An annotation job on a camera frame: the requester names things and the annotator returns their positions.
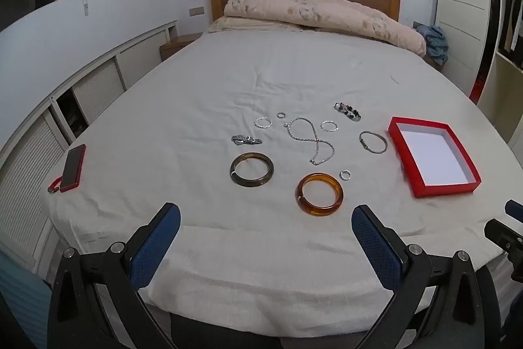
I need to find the beige pillow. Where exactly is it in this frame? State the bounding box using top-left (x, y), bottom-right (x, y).
top-left (208, 16), bottom-right (303, 33)

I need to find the open white shelf unit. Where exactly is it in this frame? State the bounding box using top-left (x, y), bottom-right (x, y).
top-left (478, 0), bottom-right (523, 147)

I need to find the red object beside wardrobe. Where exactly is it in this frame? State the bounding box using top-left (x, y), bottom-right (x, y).
top-left (469, 44), bottom-right (492, 103)

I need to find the pink floral quilt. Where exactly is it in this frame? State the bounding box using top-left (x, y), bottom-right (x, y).
top-left (224, 0), bottom-right (428, 56)

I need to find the silver cable bracelet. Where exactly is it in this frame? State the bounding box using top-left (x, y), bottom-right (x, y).
top-left (359, 131), bottom-right (387, 155)

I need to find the blue clothes pile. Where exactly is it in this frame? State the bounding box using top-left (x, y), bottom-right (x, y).
top-left (416, 25), bottom-right (449, 67)

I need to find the silver wrist watch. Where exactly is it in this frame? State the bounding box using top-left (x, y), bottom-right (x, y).
top-left (231, 134), bottom-right (262, 146)

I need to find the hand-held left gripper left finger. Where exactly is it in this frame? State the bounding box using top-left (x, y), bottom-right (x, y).
top-left (48, 202), bottom-right (181, 349)

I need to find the stone bead bracelet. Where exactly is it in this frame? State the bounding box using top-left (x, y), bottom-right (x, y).
top-left (333, 101), bottom-right (363, 122)

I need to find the white wardrobe door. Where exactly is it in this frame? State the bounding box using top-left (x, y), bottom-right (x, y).
top-left (433, 0), bottom-right (491, 104)

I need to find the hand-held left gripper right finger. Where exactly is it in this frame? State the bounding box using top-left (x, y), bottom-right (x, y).
top-left (351, 204), bottom-right (505, 349)

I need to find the silver beaded necklace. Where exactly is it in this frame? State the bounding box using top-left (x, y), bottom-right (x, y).
top-left (285, 117), bottom-right (336, 165)

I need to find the dark brown bangle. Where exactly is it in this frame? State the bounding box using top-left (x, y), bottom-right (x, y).
top-left (229, 152), bottom-right (275, 188)

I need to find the light blue ribbed object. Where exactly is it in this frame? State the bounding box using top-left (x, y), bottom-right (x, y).
top-left (0, 251), bottom-right (52, 349)

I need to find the red jewelry box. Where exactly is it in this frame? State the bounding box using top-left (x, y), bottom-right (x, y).
top-left (387, 117), bottom-right (482, 198)

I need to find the amber bangle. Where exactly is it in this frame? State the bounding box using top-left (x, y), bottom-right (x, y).
top-left (295, 173), bottom-right (344, 217)

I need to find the phone in red case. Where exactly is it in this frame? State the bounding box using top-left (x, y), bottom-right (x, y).
top-left (60, 144), bottom-right (87, 193)

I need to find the wooden nightstand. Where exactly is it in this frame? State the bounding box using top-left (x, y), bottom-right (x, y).
top-left (159, 33), bottom-right (202, 62)

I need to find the low white slatted cabinet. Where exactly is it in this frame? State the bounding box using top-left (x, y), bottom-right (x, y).
top-left (0, 22), bottom-right (180, 276)

